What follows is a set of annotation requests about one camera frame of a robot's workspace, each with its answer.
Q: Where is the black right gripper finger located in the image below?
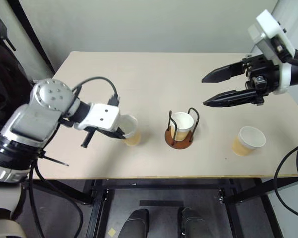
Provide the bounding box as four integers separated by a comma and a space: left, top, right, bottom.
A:
203, 89, 260, 108
201, 61, 247, 84

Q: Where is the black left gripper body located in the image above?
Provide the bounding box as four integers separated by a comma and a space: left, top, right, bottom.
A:
85, 126, 108, 136

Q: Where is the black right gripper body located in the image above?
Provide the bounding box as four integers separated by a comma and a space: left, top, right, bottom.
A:
241, 54, 281, 105

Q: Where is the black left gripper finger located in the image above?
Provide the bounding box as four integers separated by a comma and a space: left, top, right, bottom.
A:
101, 127, 126, 140
80, 130, 96, 149

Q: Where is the white and tan paper cup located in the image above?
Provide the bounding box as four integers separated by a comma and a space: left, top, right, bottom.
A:
170, 112, 195, 142
231, 126, 267, 157
117, 114, 142, 147

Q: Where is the dark rounded shape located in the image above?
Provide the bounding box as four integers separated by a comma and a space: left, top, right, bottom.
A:
120, 208, 150, 238
179, 207, 212, 238

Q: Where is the black bag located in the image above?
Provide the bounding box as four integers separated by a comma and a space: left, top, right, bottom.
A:
0, 6, 33, 124

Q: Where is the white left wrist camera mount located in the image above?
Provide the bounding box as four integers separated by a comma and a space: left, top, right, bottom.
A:
73, 102, 121, 132

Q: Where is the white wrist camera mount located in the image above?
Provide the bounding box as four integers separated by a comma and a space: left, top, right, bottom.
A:
247, 9, 298, 95
73, 102, 121, 132

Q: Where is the black cable tie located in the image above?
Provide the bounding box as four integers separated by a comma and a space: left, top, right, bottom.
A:
41, 153, 70, 167

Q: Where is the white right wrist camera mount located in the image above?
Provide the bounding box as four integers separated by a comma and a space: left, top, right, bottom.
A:
247, 9, 298, 95

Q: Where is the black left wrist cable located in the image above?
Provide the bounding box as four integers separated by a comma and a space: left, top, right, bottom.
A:
72, 77, 121, 107

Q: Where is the black metal table frame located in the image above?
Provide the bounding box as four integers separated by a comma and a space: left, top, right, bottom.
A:
27, 173, 298, 238

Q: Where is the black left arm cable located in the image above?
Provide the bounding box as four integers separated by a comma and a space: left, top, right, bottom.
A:
26, 158, 84, 238

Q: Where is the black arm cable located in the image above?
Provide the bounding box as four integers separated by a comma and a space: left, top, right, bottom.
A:
26, 158, 84, 238
274, 132, 298, 225

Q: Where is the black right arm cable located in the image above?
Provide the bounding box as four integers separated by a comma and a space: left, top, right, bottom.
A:
274, 132, 298, 225

